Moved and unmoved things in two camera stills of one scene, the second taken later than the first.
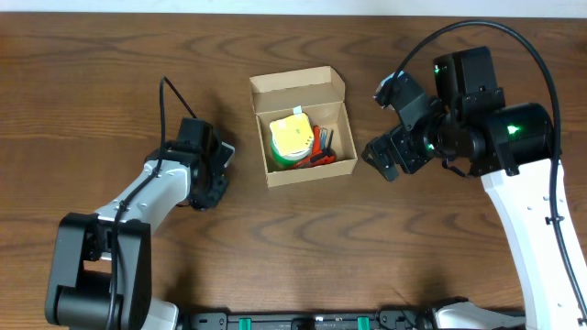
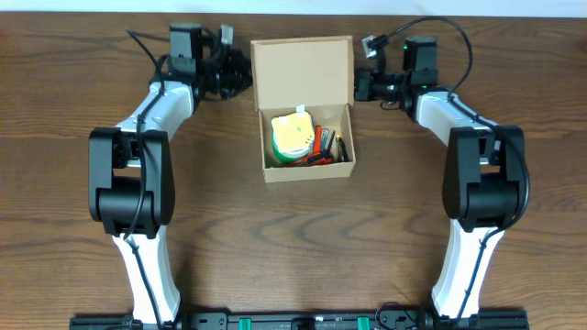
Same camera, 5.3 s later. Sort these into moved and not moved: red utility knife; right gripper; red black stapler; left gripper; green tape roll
Moved: green tape roll; right gripper; left gripper
Not moved: red utility knife; red black stapler
